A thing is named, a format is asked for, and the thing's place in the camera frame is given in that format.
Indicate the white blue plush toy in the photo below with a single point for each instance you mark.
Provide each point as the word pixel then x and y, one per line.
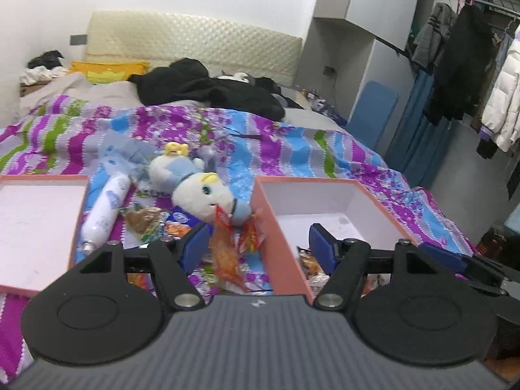
pixel 192 188

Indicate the cream quilted headboard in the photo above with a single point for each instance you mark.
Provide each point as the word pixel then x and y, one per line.
pixel 162 38

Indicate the blue noodle snack bag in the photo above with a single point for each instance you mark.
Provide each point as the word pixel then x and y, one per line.
pixel 178 223

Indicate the clothes heap on nightstand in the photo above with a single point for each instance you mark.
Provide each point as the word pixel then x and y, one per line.
pixel 44 68

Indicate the clear brown cracker packet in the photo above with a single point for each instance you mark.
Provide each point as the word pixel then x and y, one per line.
pixel 309 264

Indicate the hanging black jacket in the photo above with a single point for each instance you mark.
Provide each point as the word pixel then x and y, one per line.
pixel 462 69

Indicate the hanging white puffer jacket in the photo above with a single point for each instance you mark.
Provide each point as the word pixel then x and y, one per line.
pixel 499 128

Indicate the yellow pillow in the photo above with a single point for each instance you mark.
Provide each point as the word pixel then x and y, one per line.
pixel 106 73

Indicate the black clothes pile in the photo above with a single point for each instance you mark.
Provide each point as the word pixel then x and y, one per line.
pixel 189 79

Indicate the red top snack bag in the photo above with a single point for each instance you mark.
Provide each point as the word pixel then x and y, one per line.
pixel 225 257

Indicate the pink box lid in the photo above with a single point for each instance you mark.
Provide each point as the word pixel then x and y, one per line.
pixel 40 222

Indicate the pink cardboard box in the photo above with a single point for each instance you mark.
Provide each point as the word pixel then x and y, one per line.
pixel 288 206

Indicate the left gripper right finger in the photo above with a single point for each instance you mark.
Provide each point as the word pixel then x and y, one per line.
pixel 344 262

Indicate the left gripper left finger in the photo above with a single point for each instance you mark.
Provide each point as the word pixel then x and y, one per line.
pixel 172 261

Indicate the white spray bottle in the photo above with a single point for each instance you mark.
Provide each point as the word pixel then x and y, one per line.
pixel 100 221

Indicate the light blue plastic bag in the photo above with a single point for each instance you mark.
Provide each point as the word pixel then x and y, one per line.
pixel 120 154

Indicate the grey wall cabinet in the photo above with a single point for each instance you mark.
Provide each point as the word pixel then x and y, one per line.
pixel 352 42

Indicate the orange snack packet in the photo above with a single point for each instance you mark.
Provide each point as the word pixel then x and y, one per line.
pixel 141 280

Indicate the red small snack packet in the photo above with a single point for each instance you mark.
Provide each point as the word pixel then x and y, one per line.
pixel 251 236

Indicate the white barcode snack packet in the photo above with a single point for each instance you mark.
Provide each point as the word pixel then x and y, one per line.
pixel 317 282

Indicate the blue curtain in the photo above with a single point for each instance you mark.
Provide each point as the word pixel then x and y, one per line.
pixel 418 147

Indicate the green brown snack packet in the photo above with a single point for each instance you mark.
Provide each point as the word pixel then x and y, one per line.
pixel 146 224

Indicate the colourful striped floral bedspread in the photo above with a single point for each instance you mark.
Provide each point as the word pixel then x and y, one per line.
pixel 62 136

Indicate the hanging grey striped jacket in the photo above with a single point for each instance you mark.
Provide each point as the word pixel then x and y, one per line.
pixel 430 42

